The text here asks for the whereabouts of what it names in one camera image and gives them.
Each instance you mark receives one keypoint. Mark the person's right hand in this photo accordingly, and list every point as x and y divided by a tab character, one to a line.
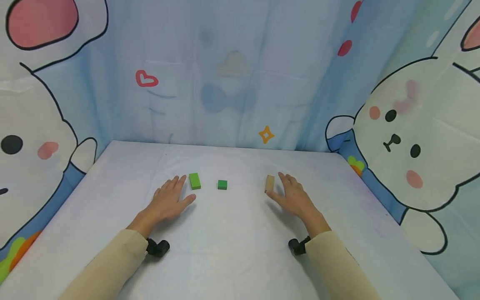
296	202

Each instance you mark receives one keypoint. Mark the light green rectangular block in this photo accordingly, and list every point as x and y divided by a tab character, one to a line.
194	181

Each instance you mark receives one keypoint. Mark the dark green cube block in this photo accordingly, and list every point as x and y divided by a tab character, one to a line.
222	184

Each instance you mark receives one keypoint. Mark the person's left forearm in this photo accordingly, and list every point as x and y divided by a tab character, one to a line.
112	260

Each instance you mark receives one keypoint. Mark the tan wooden block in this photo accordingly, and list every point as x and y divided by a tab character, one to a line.
269	183

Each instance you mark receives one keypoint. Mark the person's left hand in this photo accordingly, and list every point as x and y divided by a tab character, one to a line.
167	205

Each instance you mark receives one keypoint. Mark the person's right forearm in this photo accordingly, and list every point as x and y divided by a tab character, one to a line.
335	260

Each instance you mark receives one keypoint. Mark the person's right thumb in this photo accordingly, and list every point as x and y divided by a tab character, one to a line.
275	198

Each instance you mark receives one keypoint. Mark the person's right fingers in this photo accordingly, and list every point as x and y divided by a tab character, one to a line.
290	183

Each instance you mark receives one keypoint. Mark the person's left thumb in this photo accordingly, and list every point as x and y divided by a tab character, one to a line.
188	201

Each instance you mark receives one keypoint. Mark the person's left fingers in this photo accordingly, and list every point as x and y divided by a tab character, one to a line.
175	184

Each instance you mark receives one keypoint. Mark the black wrist band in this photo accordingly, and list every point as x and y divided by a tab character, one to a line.
298	245
157	247

